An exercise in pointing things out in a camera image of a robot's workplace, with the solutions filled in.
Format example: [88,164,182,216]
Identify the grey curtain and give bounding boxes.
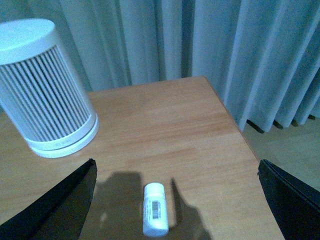
[0,0,320,132]

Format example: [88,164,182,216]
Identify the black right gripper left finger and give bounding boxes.
[0,158,97,240]

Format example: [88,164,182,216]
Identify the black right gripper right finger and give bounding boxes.
[257,159,320,240]

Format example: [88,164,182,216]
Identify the wooden nightstand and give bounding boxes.
[0,77,283,240]

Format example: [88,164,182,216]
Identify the white medicine bottle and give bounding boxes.
[142,182,169,238]

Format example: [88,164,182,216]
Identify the white ribbed air purifier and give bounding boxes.
[0,18,100,158]

